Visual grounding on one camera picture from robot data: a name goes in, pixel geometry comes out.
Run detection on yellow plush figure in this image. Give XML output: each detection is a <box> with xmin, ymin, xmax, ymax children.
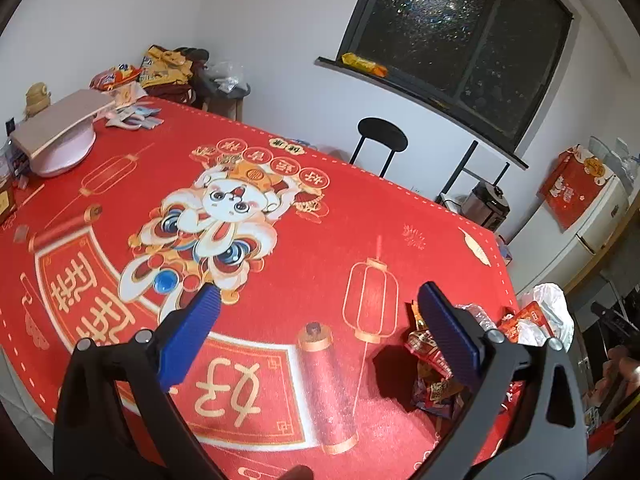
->
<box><xmin>25</xmin><ymin>82</ymin><xmax>53</xmax><ymax>121</ymax></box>

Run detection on red orange snack bag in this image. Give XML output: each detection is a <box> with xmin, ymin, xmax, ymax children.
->
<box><xmin>90</xmin><ymin>64</ymin><xmax>143</xmax><ymax>92</ymax></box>

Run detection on dark red bag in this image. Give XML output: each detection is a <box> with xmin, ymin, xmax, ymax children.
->
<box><xmin>145</xmin><ymin>80</ymin><xmax>198</xmax><ymax>106</ymax></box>

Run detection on red white snack packet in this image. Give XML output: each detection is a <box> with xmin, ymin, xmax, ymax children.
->
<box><xmin>497</xmin><ymin>302</ymin><xmax>556</xmax><ymax>347</ymax></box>

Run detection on red printed tablecloth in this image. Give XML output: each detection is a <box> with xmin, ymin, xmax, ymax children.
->
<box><xmin>0</xmin><ymin>96</ymin><xmax>523</xmax><ymax>480</ymax></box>

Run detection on clear plastic bag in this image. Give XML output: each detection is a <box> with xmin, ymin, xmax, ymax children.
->
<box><xmin>202</xmin><ymin>60</ymin><xmax>251</xmax><ymax>96</ymax></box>

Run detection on yellow printed bag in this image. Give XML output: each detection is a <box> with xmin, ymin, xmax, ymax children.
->
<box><xmin>140</xmin><ymin>45</ymin><xmax>193</xmax><ymax>88</ymax></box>

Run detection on clear plastic wrapper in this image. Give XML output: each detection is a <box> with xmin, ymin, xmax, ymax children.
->
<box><xmin>452</xmin><ymin>302</ymin><xmax>498</xmax><ymax>333</ymax></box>

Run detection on pink round appliance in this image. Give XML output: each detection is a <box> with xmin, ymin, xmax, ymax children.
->
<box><xmin>35</xmin><ymin>127</ymin><xmax>97</xmax><ymax>178</ymax></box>

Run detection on red purple snack wrapper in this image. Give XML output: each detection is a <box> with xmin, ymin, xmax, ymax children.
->
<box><xmin>411</xmin><ymin>360</ymin><xmax>467</xmax><ymax>418</ymax></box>

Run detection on red printed cloth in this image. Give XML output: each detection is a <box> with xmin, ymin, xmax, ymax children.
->
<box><xmin>539</xmin><ymin>145</ymin><xmax>617</xmax><ymax>231</ymax></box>

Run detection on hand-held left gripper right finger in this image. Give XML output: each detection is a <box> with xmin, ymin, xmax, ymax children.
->
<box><xmin>410</xmin><ymin>281</ymin><xmax>586</xmax><ymax>480</ymax></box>

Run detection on dark window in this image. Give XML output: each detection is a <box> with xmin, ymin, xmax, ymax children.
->
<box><xmin>340</xmin><ymin>0</ymin><xmax>575</xmax><ymax>156</ymax></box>

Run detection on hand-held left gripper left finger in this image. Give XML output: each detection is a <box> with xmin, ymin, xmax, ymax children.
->
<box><xmin>54</xmin><ymin>282</ymin><xmax>228</xmax><ymax>480</ymax></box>

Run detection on orange packet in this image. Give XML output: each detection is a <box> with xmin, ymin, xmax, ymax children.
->
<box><xmin>341</xmin><ymin>52</ymin><xmax>388</xmax><ymax>77</ymax></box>

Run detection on black round stool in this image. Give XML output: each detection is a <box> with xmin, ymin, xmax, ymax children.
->
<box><xmin>348</xmin><ymin>117</ymin><xmax>408</xmax><ymax>179</ymax></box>

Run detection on black windowsill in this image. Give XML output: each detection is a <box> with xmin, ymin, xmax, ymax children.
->
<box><xmin>315</xmin><ymin>56</ymin><xmax>530</xmax><ymax>170</ymax></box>

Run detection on cream refrigerator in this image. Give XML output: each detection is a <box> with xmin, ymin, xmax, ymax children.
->
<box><xmin>515</xmin><ymin>170</ymin><xmax>631</xmax><ymax>293</ymax></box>

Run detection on pastel paper packets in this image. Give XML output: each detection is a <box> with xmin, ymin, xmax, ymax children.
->
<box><xmin>105</xmin><ymin>100</ymin><xmax>165</xmax><ymax>132</ymax></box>

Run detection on small wooden stool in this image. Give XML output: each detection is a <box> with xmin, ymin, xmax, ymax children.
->
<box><xmin>202</xmin><ymin>92</ymin><xmax>246</xmax><ymax>122</ymax></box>

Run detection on brown pressure cooker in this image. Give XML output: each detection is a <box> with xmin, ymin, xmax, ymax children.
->
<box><xmin>460</xmin><ymin>181</ymin><xmax>511</xmax><ymax>231</ymax></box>

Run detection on clear plastic containers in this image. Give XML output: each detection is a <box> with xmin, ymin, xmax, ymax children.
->
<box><xmin>587</xmin><ymin>135</ymin><xmax>640</xmax><ymax>186</ymax></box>

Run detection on white plastic bag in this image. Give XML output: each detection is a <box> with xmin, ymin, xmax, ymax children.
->
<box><xmin>517</xmin><ymin>282</ymin><xmax>576</xmax><ymax>353</ymax></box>

